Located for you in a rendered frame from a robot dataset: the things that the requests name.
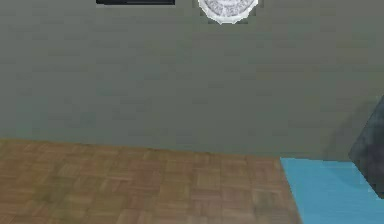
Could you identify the dark grey armchair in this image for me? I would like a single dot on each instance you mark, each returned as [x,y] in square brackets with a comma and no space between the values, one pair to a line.
[371,153]

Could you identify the round white wall clock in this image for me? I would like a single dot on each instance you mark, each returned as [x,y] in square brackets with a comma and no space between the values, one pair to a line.
[227,10]

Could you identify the light blue floor cloth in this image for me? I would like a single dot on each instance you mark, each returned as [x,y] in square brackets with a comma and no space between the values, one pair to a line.
[330,193]

